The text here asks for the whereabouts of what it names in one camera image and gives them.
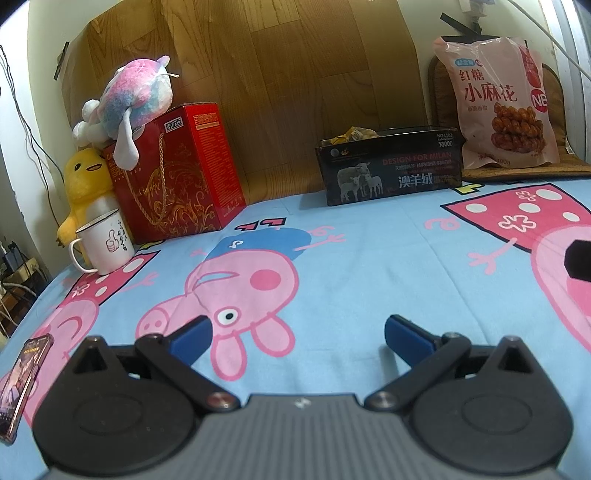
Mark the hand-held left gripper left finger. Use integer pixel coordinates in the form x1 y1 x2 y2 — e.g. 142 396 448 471
69 315 241 411

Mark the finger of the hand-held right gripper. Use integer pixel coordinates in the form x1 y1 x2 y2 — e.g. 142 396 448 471
564 239 591 279

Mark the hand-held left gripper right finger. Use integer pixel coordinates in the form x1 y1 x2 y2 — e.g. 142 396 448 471
365 315 541 411

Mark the black cardboard box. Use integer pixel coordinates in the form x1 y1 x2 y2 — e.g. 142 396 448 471
315 124 464 208

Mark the blue cartoon printed blanket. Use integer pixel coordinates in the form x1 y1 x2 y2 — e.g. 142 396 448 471
0 178 591 480

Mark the brown woven mat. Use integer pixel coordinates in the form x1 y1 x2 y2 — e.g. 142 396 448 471
427 58 591 184

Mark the white enamel mug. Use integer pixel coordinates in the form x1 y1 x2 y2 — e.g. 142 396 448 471
68 208 136 276

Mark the red gift box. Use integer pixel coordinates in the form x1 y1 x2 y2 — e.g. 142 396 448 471
102 102 247 243

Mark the smartphone in dark case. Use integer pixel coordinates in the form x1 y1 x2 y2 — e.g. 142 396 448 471
0 335 55 446

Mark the beige power strip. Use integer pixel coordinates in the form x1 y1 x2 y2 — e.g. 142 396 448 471
7 256 41 283

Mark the large pink snack bag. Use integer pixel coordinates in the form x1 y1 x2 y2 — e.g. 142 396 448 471
433 36 562 171

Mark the yellow duck plush toy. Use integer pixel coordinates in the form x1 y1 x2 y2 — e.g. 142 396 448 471
56 148 134 246

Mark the pastel plush toy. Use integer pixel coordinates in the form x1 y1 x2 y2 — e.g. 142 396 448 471
72 55 175 171

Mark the black tape strip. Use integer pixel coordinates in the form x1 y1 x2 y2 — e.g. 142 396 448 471
441 13 484 36
53 41 70 82

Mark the white window frame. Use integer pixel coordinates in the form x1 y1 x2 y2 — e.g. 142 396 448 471
554 0 591 162

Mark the thin wall cable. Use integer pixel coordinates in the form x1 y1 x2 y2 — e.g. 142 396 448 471
0 44 66 195

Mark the wood-grain wall sheet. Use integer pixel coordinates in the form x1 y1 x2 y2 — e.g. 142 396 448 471
60 0 431 209

